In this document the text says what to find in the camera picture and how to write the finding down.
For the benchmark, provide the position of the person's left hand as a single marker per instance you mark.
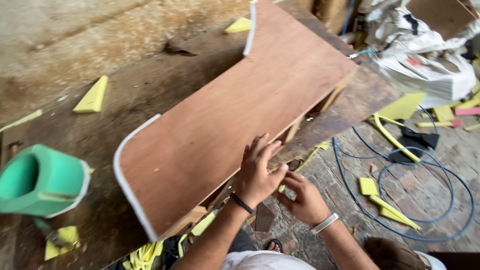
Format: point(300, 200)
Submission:
point(257, 176)

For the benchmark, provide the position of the person's right hand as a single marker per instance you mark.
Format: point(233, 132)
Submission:
point(305, 204)

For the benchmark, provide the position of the person's right fingers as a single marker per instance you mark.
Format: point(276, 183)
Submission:
point(290, 183)

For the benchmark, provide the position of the brown plywood furniture panel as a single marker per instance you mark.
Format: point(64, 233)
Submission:
point(232, 112)

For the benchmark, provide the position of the crumpled yellow foam strip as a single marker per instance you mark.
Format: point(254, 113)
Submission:
point(313, 153)

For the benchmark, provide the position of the brown triangular board scrap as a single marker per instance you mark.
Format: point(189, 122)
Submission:
point(264, 218)

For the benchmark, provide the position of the black wrist band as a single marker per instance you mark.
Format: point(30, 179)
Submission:
point(241, 203)

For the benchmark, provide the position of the black sandal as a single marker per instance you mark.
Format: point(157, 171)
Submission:
point(274, 245)

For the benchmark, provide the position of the person's grey shorts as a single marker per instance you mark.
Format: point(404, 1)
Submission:
point(243, 240)

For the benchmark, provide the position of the square yellow foam piece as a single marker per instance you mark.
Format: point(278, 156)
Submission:
point(368, 186)

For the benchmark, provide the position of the person's white shirt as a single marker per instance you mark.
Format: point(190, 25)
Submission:
point(262, 261)

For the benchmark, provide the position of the yellow foam offcut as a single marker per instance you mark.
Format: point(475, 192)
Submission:
point(203, 224)

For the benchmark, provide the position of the long curved yellow foam strip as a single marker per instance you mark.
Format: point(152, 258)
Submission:
point(393, 139)

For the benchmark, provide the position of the black cloth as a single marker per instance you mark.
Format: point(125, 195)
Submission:
point(414, 144)

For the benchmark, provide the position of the large yellow foam sheet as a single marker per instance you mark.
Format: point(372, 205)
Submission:
point(403, 107)

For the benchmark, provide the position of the short yellow foam strip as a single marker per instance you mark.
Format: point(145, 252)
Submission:
point(435, 124)

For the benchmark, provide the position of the heap of yellow foam strips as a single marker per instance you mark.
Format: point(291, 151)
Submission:
point(146, 255)

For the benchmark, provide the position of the yellow foam block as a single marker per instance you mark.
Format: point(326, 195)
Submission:
point(443, 113)

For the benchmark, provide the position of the small pink foam piece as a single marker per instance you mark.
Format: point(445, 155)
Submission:
point(457, 123)

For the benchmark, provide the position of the heap of white sacks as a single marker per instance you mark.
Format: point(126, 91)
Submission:
point(420, 60)

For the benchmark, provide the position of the pink foam strip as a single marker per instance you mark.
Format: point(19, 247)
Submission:
point(467, 111)

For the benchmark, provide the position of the brown cardboard sheet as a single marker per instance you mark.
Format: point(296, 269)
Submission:
point(442, 15)

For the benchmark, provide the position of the yellow foam scraps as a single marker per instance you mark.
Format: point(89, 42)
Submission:
point(63, 240)

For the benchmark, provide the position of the green foam roll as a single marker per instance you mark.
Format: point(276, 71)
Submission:
point(45, 183)

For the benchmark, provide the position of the thin yellow foam strip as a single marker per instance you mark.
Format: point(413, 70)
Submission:
point(20, 120)

